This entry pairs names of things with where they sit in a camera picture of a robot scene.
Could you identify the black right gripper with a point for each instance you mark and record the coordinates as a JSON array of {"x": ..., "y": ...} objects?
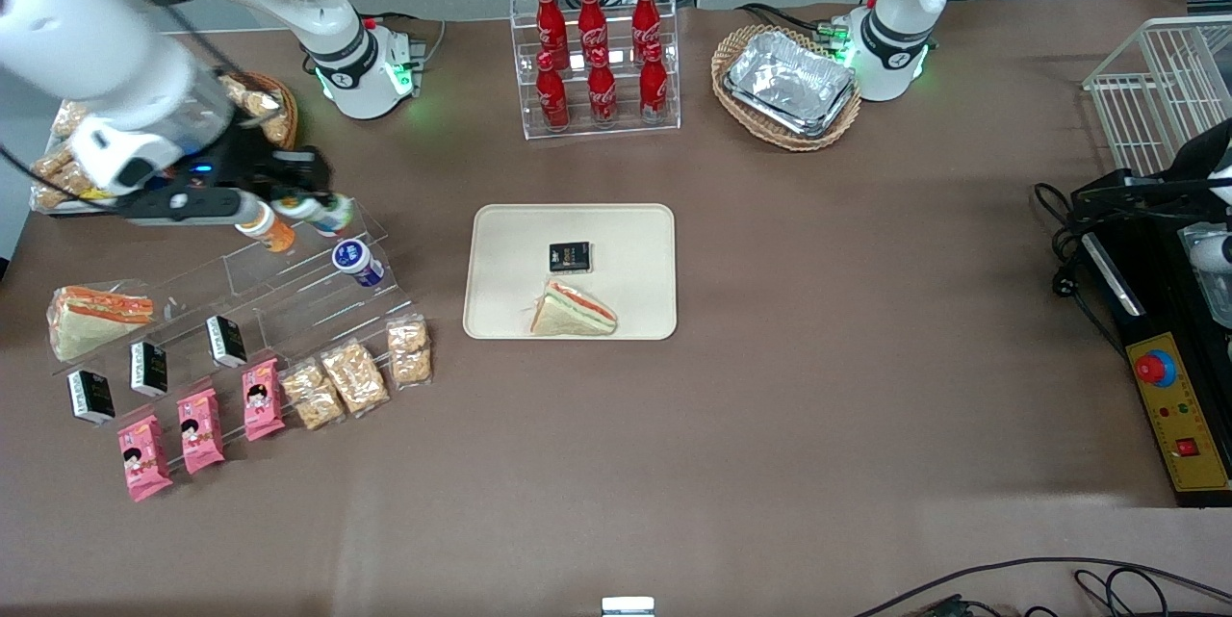
[{"x": 252, "y": 162}]

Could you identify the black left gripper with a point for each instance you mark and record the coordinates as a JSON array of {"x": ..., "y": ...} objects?
[{"x": 1165, "y": 197}]

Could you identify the green gum bottle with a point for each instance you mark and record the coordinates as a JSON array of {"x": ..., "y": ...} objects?
[{"x": 332, "y": 216}]

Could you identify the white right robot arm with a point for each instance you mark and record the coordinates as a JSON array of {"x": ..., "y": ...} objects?
[{"x": 87, "y": 30}]

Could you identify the orange gum bottle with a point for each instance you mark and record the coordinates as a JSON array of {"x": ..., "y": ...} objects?
[{"x": 274, "y": 234}]

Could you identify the blue gum bottle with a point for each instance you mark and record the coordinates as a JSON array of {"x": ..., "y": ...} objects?
[{"x": 356, "y": 261}]

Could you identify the white rectangular tray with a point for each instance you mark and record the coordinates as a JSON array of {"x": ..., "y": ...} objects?
[{"x": 43, "y": 203}]

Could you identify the aluminium foil tray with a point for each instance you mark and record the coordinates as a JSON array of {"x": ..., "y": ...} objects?
[
  {"x": 818, "y": 132},
  {"x": 789, "y": 78}
]

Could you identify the beige plastic tray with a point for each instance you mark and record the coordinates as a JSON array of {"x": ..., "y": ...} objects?
[{"x": 635, "y": 242}]

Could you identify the round dark wicker basket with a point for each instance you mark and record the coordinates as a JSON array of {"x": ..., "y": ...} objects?
[{"x": 292, "y": 116}]

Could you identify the clear puffed snack bag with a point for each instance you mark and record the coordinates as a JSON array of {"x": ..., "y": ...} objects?
[
  {"x": 53, "y": 163},
  {"x": 239, "y": 92},
  {"x": 67, "y": 118},
  {"x": 63, "y": 186},
  {"x": 268, "y": 116}
]

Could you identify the clear acrylic stepped stand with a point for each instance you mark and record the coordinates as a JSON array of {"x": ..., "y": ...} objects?
[{"x": 250, "y": 275}]

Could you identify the small black box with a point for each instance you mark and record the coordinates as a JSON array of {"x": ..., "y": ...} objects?
[
  {"x": 91, "y": 398},
  {"x": 227, "y": 341},
  {"x": 149, "y": 369}
]

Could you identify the red emergency stop button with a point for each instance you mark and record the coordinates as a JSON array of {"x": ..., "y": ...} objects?
[{"x": 1155, "y": 368}]

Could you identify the clear cracker pack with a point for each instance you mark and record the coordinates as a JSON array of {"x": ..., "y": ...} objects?
[
  {"x": 409, "y": 350},
  {"x": 354, "y": 376},
  {"x": 313, "y": 396}
]

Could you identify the pink snack pack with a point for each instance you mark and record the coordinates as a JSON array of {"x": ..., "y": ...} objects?
[
  {"x": 144, "y": 458},
  {"x": 263, "y": 400},
  {"x": 201, "y": 431}
]

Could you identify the black yellow control box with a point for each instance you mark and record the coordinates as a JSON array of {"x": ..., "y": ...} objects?
[{"x": 1184, "y": 424}]

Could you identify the wrapped triangle sandwich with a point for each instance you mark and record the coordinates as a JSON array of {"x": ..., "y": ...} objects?
[
  {"x": 568, "y": 314},
  {"x": 96, "y": 319}
]

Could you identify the red cola bottle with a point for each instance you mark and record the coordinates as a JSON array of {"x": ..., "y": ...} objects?
[
  {"x": 591, "y": 20},
  {"x": 603, "y": 92},
  {"x": 551, "y": 25},
  {"x": 646, "y": 15},
  {"x": 654, "y": 88},
  {"x": 552, "y": 97}
]

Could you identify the black square snack packet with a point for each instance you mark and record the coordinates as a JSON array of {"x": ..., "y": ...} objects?
[{"x": 570, "y": 257}]

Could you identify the clear acrylic bottle rack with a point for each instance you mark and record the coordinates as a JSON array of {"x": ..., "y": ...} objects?
[{"x": 674, "y": 68}]

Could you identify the oval light wicker basket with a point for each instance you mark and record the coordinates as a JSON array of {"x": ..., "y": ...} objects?
[{"x": 731, "y": 49}]

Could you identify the small white block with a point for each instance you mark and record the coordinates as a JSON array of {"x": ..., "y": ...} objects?
[{"x": 628, "y": 606}]

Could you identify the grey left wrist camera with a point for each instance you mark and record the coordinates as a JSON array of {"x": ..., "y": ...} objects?
[{"x": 1213, "y": 251}]

